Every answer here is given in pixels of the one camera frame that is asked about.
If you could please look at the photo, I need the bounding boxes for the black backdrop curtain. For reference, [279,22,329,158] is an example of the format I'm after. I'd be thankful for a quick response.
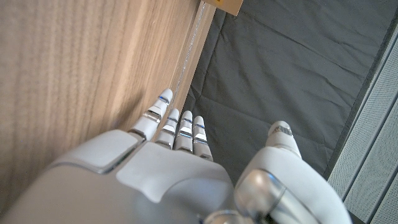
[182,0,398,184]

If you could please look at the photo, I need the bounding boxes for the wooden slotted coin box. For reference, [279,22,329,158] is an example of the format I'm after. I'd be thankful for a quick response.
[201,0,244,17]

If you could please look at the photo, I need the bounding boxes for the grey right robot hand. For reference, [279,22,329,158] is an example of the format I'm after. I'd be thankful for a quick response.
[0,88,352,224]

